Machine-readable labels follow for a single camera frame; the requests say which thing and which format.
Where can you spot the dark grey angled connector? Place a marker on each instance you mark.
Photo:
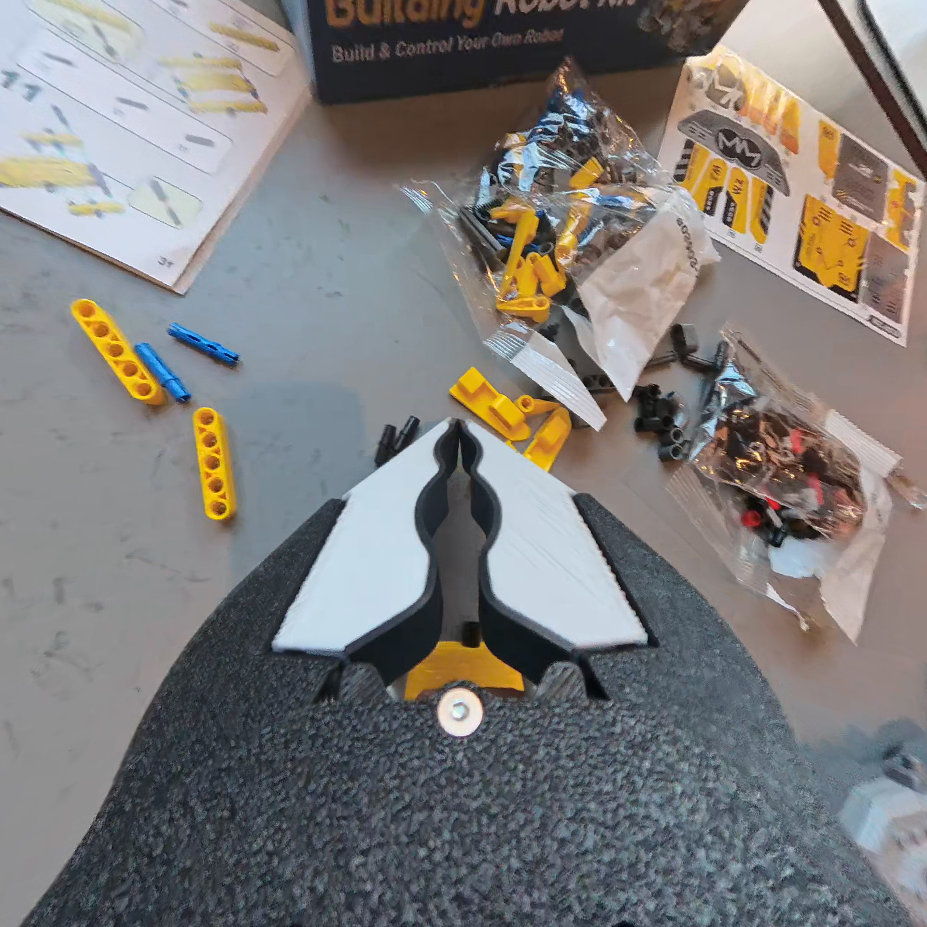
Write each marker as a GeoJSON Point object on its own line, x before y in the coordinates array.
{"type": "Point", "coordinates": [688, 339]}

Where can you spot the yellow and grey sticker sheet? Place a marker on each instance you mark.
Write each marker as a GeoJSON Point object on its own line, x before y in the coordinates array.
{"type": "Point", "coordinates": [833, 217]}

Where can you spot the small yellow connector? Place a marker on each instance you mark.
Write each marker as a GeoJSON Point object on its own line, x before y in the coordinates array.
{"type": "Point", "coordinates": [539, 405]}

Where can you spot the open instruction booklet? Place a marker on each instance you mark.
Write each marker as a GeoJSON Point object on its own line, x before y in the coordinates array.
{"type": "Point", "coordinates": [108, 108]}

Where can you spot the white stand base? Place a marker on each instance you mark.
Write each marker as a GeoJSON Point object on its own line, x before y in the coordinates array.
{"type": "Point", "coordinates": [905, 29]}

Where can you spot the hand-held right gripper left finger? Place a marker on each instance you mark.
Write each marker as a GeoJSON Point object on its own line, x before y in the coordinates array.
{"type": "Point", "coordinates": [355, 565]}

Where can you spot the dark blue kit box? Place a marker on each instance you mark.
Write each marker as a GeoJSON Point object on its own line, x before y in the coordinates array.
{"type": "Point", "coordinates": [434, 72]}

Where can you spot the plastic bag of yellow parts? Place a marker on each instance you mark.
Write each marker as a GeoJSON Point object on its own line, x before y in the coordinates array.
{"type": "Point", "coordinates": [550, 217]}

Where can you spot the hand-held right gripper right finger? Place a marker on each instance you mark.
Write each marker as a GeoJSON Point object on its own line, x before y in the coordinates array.
{"type": "Point", "coordinates": [557, 565]}

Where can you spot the dark grey axle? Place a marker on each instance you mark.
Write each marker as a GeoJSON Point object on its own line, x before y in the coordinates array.
{"type": "Point", "coordinates": [663, 360]}

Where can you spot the grey holed block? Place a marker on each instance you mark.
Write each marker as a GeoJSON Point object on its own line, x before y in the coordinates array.
{"type": "Point", "coordinates": [883, 796]}

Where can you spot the blue connector pin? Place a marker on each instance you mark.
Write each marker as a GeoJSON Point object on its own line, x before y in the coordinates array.
{"type": "Point", "coordinates": [163, 373]}
{"type": "Point", "coordinates": [203, 344]}

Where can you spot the yellow angled panel piece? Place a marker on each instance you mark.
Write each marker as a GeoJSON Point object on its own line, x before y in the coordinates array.
{"type": "Point", "coordinates": [478, 387]}

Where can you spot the yellow curved panel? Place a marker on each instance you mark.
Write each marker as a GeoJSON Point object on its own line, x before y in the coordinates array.
{"type": "Point", "coordinates": [549, 438]}

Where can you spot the large yellow panel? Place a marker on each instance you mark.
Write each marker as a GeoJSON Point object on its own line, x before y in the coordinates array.
{"type": "Point", "coordinates": [463, 670]}

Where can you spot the yellow five-hole beam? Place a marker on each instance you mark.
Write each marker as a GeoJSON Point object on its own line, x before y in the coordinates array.
{"type": "Point", "coordinates": [214, 463]}
{"type": "Point", "coordinates": [116, 351]}

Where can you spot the black square connector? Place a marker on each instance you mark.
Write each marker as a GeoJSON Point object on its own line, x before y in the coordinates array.
{"type": "Point", "coordinates": [471, 634]}

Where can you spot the grey desk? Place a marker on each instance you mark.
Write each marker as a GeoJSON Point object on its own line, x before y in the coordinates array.
{"type": "Point", "coordinates": [326, 290]}

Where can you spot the plastic bag of black parts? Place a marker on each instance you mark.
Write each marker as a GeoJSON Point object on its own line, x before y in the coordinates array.
{"type": "Point", "coordinates": [782, 471]}

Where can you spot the pile of black connectors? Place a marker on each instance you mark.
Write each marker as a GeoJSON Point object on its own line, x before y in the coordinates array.
{"type": "Point", "coordinates": [663, 424]}

